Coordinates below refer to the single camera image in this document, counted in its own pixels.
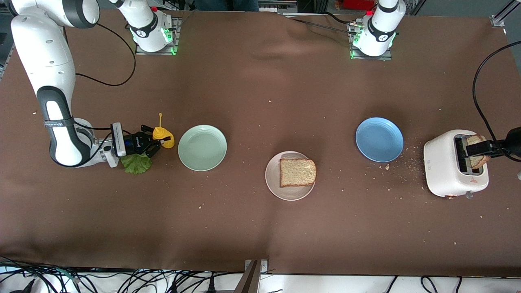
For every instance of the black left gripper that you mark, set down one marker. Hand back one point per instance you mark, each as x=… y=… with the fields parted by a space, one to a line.
x=513 y=141

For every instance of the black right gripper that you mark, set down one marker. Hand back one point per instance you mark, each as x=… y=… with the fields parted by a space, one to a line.
x=138 y=145

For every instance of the yellow mustard squeeze bottle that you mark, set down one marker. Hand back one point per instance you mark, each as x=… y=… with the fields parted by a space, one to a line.
x=160 y=132

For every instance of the brown bread slice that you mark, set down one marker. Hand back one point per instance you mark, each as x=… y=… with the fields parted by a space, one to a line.
x=297 y=173
x=478 y=162

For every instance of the green lettuce leaf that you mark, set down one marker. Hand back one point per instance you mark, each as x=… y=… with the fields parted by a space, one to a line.
x=136 y=165

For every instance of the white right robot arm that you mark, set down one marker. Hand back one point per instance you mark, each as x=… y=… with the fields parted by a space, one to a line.
x=44 y=49

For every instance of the pale green plate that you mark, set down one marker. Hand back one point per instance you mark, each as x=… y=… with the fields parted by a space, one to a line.
x=202 y=147

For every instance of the blue plate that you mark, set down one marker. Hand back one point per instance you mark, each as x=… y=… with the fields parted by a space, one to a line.
x=379 y=139

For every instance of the beige plate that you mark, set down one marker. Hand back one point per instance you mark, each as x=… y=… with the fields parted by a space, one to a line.
x=291 y=194

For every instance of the white toaster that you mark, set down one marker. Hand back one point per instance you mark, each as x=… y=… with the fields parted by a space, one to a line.
x=441 y=162

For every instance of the black power plug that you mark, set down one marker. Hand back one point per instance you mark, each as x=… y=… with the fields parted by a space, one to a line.
x=211 y=287
x=26 y=287

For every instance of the dark metal bar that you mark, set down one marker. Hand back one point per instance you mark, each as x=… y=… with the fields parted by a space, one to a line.
x=248 y=283

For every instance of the brown tablecloth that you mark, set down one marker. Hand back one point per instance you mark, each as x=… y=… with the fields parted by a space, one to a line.
x=325 y=236

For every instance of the red box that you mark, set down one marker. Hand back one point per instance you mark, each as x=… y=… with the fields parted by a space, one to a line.
x=358 y=4

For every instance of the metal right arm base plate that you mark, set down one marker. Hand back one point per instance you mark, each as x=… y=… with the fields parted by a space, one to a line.
x=176 y=36

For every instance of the aluminium frame profile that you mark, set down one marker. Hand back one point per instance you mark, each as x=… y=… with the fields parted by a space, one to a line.
x=498 y=20

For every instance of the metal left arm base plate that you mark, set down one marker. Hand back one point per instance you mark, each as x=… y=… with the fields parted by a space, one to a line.
x=386 y=57

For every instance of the silver metal bracket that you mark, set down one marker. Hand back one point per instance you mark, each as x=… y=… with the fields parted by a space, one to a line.
x=263 y=266

